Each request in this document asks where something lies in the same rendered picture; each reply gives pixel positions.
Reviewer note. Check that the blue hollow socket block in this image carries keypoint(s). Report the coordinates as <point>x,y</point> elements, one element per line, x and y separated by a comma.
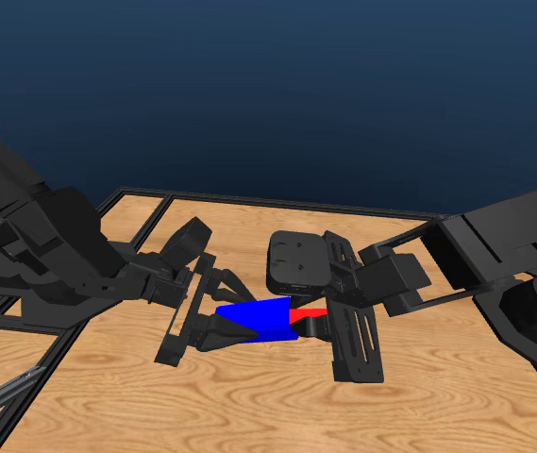
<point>258,318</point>

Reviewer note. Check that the thin red peg bar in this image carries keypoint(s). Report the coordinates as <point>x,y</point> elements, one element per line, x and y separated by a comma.
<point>308,312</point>

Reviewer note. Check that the black table frame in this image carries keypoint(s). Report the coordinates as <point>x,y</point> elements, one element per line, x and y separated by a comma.
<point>273,200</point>

